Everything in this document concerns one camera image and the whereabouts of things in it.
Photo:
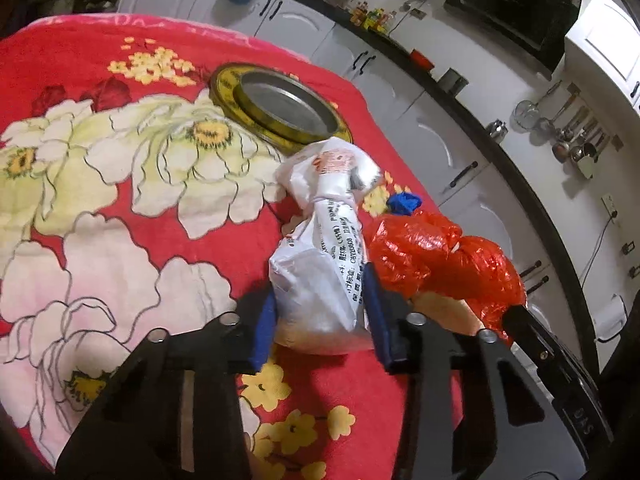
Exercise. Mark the black kitchen countertop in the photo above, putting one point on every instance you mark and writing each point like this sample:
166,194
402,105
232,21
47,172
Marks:
530,192

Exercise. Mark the grey metal cup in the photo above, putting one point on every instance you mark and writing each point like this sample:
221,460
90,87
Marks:
452,81

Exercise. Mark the blue crumpled wrapper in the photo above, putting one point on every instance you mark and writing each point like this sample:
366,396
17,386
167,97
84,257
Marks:
404,202

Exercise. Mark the red bowl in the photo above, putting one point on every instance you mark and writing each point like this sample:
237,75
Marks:
421,58

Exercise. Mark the small metal kettle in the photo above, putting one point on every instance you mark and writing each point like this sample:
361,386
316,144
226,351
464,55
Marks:
498,131

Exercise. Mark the white lower kitchen cabinets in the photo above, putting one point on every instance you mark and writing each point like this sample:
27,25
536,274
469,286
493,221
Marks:
400,125

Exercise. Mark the white upper wall cabinet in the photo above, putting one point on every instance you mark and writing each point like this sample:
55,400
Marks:
607,35

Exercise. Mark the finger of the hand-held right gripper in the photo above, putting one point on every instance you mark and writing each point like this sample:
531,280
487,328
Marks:
522,325

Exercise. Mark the small black wall hook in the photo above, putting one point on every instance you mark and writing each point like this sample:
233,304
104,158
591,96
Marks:
634,273
627,248

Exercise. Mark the white printed plastic bag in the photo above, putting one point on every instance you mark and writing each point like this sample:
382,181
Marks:
320,270

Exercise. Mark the white plastic jug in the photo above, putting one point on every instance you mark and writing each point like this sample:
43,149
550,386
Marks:
611,317

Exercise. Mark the red floral blanket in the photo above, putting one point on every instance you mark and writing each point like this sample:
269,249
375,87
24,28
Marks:
100,240

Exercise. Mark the row of hanging kitchen utensils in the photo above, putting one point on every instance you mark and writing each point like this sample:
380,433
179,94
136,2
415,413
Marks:
575,140

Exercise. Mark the white wall power socket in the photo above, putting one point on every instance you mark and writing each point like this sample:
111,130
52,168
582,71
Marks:
611,206

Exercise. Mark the red plastic bag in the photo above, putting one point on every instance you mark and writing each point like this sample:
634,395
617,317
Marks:
435,255

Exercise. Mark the round yellow-rimmed metal tray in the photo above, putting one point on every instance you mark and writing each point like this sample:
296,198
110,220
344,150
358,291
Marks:
280,102

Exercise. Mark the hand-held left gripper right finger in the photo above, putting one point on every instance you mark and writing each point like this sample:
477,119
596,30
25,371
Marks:
377,320

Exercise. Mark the black microwave oven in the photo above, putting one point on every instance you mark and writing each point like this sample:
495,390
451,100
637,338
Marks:
510,5

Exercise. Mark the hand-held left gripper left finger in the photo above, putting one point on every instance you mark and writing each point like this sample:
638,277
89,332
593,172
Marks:
262,330

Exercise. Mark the group of seasoning bottles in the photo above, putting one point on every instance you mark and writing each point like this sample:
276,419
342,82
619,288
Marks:
372,17

